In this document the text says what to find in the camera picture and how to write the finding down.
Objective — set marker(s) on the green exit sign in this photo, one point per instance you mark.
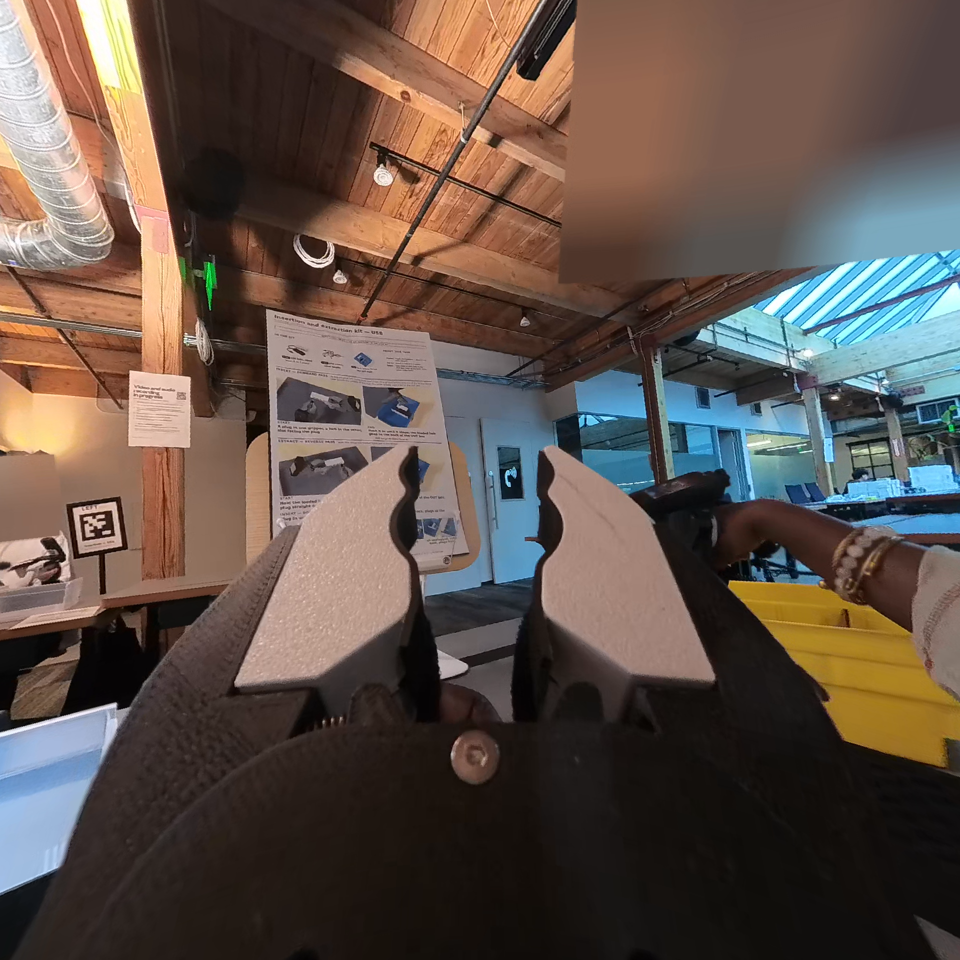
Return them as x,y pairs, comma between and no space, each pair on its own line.
206,281

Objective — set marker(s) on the light wooden desk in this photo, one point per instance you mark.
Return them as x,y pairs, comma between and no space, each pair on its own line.
165,592

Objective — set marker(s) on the person's right hand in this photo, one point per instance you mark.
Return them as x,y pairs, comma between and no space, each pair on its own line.
765,529

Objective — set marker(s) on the black phone door sign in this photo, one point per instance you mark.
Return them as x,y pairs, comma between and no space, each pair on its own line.
510,472

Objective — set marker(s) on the black ceiling pipe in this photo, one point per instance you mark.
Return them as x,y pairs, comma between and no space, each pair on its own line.
453,161

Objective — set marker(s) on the white door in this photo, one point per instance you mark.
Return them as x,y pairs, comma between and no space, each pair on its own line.
525,540

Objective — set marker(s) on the black ceiling light bar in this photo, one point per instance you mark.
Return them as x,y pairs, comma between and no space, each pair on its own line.
544,45

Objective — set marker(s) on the person's right forearm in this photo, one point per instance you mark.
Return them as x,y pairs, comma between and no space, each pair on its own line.
937,615

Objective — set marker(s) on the marker tag sign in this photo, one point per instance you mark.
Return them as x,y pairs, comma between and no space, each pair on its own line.
96,525

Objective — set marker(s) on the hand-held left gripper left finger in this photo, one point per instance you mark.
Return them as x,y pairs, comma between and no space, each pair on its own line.
330,592

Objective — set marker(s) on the black round speaker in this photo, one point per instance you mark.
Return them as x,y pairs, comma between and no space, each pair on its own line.
212,184

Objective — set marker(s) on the white paper notice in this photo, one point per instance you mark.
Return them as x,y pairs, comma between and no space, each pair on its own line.
159,409

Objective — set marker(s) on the instruction poster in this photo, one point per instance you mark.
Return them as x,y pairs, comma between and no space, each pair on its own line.
337,375

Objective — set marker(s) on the silver air duct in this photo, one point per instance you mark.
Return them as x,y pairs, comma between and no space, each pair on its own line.
45,135

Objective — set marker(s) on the glass skylight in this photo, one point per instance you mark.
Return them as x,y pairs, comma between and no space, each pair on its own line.
862,300

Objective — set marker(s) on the yellow plastic bin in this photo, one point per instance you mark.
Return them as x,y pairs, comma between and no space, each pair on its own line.
847,660

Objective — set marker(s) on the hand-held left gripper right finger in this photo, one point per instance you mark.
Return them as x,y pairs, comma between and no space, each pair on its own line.
622,600

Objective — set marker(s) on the wooden support post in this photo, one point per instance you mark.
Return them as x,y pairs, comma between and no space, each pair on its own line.
658,420
161,487

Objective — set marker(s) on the clear plastic tray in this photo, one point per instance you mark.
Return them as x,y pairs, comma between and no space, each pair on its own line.
37,600

